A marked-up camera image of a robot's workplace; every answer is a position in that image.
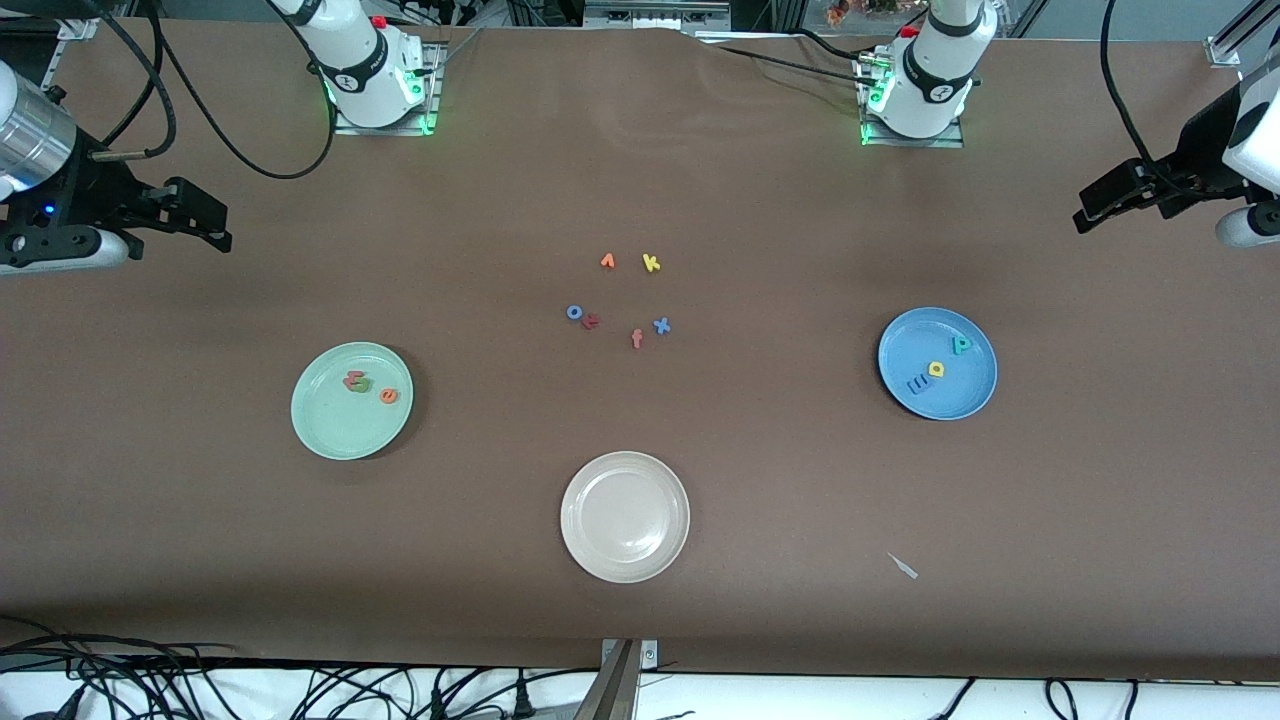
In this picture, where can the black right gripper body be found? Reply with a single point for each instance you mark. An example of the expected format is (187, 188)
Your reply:
(92, 195)

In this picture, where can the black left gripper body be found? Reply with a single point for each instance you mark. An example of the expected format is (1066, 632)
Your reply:
(1195, 158)

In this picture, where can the teal foam letter p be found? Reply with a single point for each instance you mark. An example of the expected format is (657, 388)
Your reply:
(963, 348)

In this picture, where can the blue plate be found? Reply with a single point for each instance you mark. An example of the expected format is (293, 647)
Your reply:
(960, 395)

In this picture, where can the light green plate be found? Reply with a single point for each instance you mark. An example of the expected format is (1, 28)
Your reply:
(340, 430)

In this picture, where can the brown table cover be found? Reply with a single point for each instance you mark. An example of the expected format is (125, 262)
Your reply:
(200, 550)

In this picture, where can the white paper scrap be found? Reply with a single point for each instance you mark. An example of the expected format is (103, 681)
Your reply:
(905, 569)

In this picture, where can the beige plate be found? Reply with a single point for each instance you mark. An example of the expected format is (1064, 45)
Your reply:
(625, 517)

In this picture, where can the black power plug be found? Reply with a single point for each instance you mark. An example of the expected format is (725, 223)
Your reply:
(438, 705)
(521, 698)

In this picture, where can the grey metal pole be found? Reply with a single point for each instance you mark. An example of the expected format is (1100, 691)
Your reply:
(610, 695)

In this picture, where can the aluminium corner rail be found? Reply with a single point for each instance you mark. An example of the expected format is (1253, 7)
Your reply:
(75, 25)
(1235, 40)

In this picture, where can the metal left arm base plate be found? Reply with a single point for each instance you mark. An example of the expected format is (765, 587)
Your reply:
(940, 143)

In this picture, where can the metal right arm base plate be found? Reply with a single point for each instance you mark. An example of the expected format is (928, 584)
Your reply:
(432, 70)

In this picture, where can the grey metal frame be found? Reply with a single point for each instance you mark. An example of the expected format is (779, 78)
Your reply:
(650, 15)

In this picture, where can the silver metal bracket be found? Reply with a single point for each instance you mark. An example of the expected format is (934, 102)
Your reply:
(648, 655)

